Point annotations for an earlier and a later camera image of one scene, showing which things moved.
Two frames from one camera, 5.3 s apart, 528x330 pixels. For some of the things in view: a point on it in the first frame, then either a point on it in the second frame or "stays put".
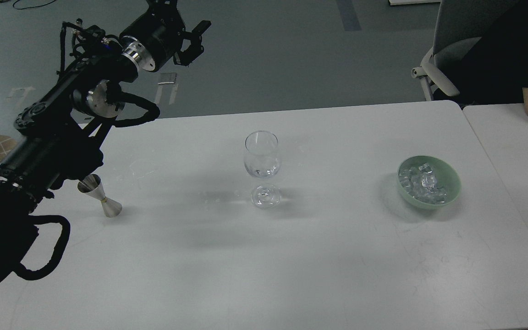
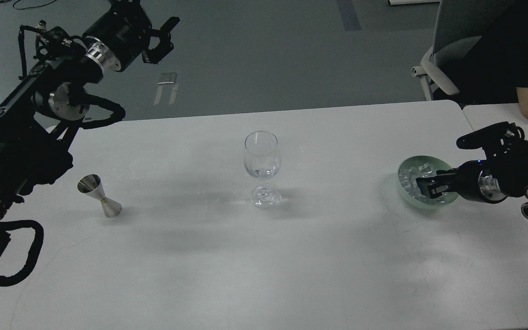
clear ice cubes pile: (420, 182) stays put
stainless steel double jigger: (92, 186) stays put
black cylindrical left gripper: (153, 40) → (118, 36)
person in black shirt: (519, 51) stays put
